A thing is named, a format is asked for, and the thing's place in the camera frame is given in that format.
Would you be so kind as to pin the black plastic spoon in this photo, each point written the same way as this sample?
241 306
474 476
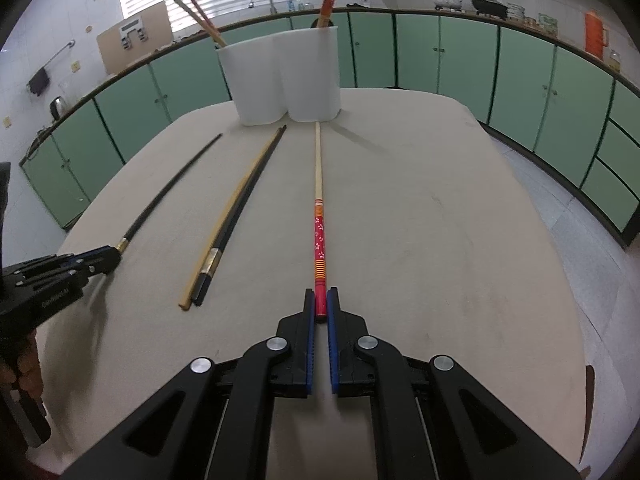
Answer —
318 22

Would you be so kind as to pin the light wooden chopstick red end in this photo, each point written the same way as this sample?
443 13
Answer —
207 21
197 21

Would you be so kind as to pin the stack of bowls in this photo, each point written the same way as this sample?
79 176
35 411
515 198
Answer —
515 12

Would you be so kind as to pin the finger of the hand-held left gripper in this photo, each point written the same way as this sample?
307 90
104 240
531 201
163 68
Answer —
95 254
100 269

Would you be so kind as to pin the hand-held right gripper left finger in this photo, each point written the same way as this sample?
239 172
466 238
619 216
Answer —
310 340

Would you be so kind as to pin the dark hanging cloth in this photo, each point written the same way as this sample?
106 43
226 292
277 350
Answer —
39 81

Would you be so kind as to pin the steel electric kettle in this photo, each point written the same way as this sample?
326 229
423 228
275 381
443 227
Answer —
59 108

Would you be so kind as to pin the tan chopstick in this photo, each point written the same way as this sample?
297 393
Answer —
189 292

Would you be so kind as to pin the glass jar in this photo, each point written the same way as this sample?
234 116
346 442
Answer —
614 59

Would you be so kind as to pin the black wok with lid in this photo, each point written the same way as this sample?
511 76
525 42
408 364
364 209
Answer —
489 6

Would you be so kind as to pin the small bottles by faucet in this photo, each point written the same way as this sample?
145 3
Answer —
300 6

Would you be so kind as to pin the black chopstick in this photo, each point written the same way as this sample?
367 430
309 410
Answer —
134 230
204 287

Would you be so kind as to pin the brown cardboard board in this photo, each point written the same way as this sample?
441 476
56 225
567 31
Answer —
110 52

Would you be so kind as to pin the metal towel rail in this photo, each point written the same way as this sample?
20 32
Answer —
57 55

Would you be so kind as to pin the person's left hand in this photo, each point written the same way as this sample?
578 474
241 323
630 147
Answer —
32 370

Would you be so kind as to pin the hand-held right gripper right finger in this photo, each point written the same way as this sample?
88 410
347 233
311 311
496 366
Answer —
332 340

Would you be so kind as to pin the patterned ceramic container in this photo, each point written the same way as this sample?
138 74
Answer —
548 21

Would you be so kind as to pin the white two-compartment utensil holder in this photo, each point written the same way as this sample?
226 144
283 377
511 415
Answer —
280 80

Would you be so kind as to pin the green base cabinets with counter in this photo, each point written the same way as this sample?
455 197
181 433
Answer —
450 60

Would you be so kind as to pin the orange thermos flask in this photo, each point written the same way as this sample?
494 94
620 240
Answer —
595 35

